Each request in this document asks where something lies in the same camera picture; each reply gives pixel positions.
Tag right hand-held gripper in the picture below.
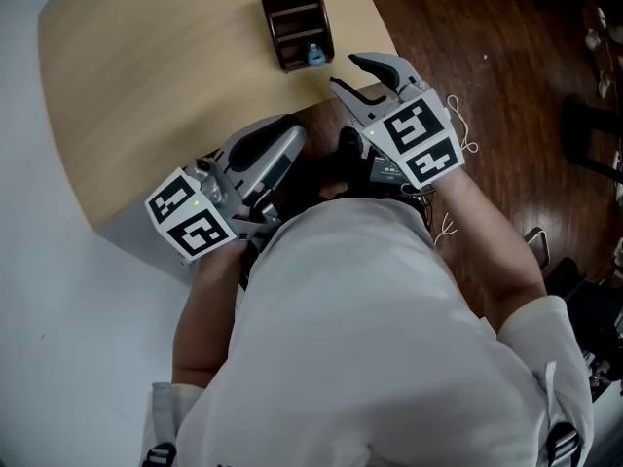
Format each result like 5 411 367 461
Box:
329 52 464 192

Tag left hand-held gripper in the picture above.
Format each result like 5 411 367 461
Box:
144 113 310 263

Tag person's left forearm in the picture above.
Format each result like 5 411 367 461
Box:
172 248 249 388

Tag person's right forearm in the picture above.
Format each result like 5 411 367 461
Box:
437 170 549 333

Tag person's black shoe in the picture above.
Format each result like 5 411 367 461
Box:
337 126 364 164

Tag black chest screen device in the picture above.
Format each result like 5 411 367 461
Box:
367 146 415 187

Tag brown wooden desk organizer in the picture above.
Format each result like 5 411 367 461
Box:
259 0 336 75

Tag person's white shirt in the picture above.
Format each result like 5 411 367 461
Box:
140 197 595 467

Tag black stool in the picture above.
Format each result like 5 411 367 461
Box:
559 93 623 184

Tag black bag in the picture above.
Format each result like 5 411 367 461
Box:
542 255 623 408

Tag grey equipment case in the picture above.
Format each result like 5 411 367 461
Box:
583 352 623 398

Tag thin chest device wires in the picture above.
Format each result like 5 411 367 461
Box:
401 182 439 213

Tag black grey harness strap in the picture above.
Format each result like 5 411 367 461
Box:
544 420 583 467
140 441 179 467

